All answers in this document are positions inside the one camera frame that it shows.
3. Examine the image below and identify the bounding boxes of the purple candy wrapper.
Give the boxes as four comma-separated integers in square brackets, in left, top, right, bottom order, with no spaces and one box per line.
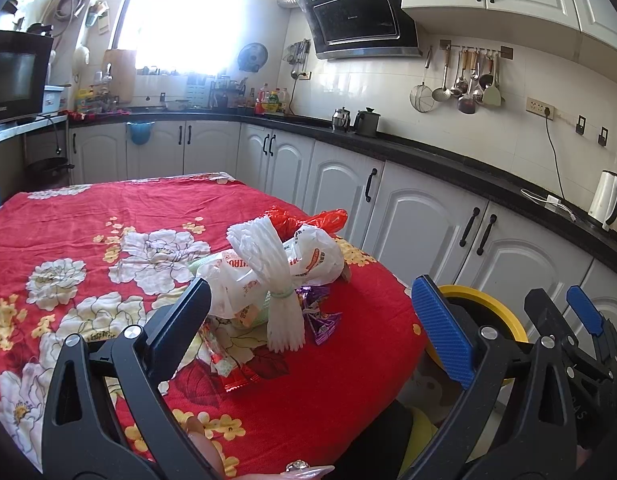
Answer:
[296,285,342,346]

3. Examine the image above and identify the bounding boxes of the white printed plastic bag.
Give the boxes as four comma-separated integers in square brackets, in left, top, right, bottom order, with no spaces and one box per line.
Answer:
[195,223,346,320]

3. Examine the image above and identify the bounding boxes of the white ribbed plastic bundle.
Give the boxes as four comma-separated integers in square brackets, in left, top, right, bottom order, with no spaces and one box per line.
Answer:
[226,216,305,352]

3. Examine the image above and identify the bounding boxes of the red plastic bag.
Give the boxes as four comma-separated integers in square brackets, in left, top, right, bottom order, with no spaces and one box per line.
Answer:
[265,206,349,242]

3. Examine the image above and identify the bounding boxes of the red snack wrapper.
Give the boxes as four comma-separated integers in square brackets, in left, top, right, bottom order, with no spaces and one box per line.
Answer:
[198,318,266,392]

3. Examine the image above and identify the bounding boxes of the yellow rimmed trash bin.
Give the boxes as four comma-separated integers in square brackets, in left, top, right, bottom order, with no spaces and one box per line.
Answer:
[412,275,528,390]

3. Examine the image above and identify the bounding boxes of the left hand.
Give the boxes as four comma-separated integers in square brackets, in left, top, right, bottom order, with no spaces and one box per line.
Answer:
[185,417,336,480]

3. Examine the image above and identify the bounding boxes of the white electric kettle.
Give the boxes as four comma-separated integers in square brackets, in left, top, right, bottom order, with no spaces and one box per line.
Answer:
[589,170,617,231]

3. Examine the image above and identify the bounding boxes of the black countertop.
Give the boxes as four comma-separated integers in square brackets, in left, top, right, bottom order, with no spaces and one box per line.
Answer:
[68,112,617,274]

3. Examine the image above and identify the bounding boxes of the white lower cabinets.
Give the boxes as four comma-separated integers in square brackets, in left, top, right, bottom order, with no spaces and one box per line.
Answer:
[69,119,617,328]

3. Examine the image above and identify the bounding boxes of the red floral tablecloth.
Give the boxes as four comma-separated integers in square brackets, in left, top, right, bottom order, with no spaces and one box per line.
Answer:
[0,174,426,479]

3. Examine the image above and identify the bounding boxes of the green spatula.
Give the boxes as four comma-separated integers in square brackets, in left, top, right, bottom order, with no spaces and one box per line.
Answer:
[482,53,502,107]

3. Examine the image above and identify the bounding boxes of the dark round ladle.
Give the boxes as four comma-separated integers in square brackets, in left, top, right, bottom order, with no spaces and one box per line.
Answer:
[457,50,479,114]

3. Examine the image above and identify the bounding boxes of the steel ladle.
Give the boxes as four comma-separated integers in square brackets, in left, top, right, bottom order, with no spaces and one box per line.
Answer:
[432,47,452,103]

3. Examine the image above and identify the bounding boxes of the dark green enamel pot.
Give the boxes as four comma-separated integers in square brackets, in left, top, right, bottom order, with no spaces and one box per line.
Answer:
[353,107,380,138]

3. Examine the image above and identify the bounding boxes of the steel teapot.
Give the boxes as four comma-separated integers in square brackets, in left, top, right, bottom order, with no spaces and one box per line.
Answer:
[331,106,351,132]

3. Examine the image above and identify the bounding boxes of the white upper cabinet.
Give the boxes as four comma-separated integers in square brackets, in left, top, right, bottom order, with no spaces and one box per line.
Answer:
[402,0,617,84]

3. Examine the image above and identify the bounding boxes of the blue hanging bin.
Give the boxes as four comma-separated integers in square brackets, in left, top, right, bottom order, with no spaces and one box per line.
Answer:
[126,122,154,146]

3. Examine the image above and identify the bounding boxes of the wooden cutting board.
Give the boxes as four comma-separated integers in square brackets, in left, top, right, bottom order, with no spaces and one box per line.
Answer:
[102,49,137,104]

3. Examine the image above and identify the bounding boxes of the condiment bottles group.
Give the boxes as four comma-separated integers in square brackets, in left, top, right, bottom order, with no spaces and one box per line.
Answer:
[246,84,290,115]

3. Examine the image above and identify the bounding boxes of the black range hood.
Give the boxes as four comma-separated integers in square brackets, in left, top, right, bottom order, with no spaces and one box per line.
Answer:
[296,0,423,60]

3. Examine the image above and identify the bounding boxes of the black microwave oven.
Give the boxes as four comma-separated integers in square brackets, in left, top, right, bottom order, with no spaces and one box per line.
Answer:
[0,30,54,123]

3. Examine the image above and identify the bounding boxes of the white charger cable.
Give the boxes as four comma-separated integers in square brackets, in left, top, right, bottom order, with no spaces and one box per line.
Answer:
[519,187,579,222]

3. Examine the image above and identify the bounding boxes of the black wall hook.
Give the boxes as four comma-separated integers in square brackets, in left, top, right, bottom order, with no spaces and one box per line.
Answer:
[575,115,586,136]
[597,127,609,148]

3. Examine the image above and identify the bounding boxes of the black power cable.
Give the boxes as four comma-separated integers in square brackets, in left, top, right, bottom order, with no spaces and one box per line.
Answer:
[543,108,568,201]

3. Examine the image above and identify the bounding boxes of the wall power strip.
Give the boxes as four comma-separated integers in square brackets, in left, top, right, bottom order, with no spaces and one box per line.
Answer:
[525,96,555,120]

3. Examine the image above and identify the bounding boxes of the wire mesh skimmer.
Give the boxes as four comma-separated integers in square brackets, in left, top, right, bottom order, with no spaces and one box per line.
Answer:
[409,47,435,113]

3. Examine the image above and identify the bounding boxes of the blue wall fan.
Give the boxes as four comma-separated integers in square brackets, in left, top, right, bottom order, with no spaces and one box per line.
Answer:
[237,42,268,74]

